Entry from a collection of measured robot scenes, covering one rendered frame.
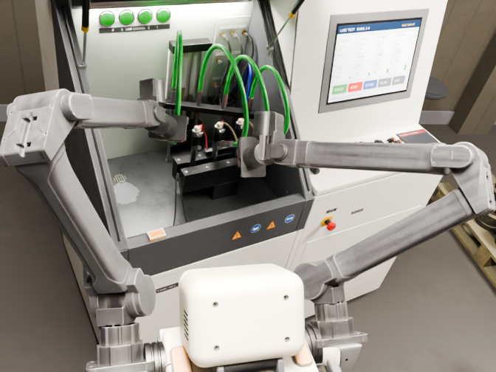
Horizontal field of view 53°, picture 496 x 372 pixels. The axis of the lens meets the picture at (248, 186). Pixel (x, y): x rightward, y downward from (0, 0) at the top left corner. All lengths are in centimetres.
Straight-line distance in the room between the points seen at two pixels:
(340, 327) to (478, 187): 38
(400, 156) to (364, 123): 104
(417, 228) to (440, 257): 221
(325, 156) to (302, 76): 72
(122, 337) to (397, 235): 54
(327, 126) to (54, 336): 149
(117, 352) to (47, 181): 34
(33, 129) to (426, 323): 237
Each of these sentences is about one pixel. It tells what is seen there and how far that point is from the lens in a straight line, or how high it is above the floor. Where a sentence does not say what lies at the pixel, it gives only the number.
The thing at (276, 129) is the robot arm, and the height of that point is 141.
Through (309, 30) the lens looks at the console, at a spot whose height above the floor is 140.
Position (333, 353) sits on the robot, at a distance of 103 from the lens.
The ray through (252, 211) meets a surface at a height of 95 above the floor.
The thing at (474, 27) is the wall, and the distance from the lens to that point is 407.
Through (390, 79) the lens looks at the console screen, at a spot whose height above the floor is 120.
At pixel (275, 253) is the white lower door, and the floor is 69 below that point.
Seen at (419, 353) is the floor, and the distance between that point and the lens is 269.
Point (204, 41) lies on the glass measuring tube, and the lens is 176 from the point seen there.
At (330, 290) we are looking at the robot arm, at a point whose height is 127.
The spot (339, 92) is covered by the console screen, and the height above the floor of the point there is 118.
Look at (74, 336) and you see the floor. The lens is 241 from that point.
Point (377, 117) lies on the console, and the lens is 207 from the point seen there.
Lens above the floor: 206
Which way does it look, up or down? 41 degrees down
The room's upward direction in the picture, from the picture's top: 13 degrees clockwise
